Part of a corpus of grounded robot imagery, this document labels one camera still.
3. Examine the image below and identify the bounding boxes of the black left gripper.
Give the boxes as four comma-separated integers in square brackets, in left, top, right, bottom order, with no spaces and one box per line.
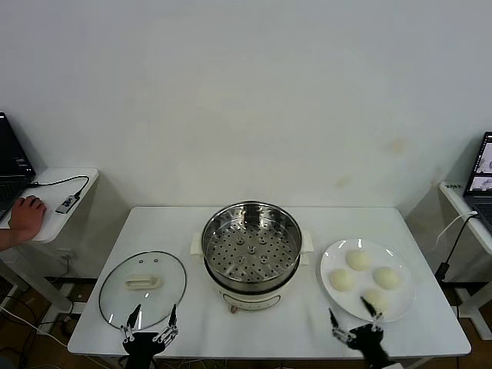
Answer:
[120,304,180,369]

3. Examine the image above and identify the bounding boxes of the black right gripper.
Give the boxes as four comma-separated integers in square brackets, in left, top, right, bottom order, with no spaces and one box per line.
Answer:
[327,295,401,369]

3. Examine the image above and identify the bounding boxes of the white steamed baozi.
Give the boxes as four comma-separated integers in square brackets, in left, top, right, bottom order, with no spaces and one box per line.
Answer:
[329,268,357,292]
[345,249,372,271]
[361,288,390,311]
[373,267,403,289]

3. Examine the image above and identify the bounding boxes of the round glass pot lid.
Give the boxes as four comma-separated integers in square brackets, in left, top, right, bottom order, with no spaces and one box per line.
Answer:
[98,251,188,332]

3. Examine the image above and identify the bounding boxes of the person's forearm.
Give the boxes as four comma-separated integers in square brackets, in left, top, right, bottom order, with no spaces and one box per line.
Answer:
[0,228,18,253]

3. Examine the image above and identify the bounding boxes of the stainless steel steamer basket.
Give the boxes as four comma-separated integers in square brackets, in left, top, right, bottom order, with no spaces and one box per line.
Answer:
[190,199,314,284]

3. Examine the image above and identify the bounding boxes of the person's hand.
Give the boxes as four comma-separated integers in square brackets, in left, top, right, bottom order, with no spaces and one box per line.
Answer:
[8,194,48,242]

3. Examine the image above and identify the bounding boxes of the round white plate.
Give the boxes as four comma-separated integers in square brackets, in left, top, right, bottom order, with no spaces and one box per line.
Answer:
[319,238,417,323]

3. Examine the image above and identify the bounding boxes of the cream electric cooker pot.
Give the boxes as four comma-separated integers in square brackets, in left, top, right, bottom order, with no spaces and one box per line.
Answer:
[191,245,311,313]

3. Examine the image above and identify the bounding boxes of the white side table with mouse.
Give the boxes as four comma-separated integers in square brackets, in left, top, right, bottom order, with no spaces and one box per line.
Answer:
[0,167,100,331]

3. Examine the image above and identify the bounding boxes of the grey usb hub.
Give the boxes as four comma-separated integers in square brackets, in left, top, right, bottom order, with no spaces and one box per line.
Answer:
[55,194,84,214]

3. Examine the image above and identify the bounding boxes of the black laptop with dark screen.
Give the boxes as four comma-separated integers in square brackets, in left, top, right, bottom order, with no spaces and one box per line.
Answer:
[0,111,38,222]

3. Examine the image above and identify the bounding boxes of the thin white floor cables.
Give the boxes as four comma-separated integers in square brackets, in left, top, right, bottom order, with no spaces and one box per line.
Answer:
[161,357,220,369]

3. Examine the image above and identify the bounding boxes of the black power cable with adapter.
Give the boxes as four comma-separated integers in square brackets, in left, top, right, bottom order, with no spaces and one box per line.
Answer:
[434,217,477,284]

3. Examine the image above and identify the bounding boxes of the white floor cable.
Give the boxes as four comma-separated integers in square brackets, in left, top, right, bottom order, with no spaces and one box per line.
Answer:
[0,305,72,347]

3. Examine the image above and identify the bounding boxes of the white laptop cable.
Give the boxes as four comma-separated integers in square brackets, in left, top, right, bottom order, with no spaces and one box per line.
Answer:
[436,210,480,249]

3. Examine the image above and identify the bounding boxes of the black usb hub cable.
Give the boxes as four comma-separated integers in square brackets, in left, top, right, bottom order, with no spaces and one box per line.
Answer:
[27,175,91,198]

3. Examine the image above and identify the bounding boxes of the laptop showing camera views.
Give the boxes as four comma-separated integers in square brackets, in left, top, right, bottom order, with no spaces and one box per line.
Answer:
[463,131,492,235]

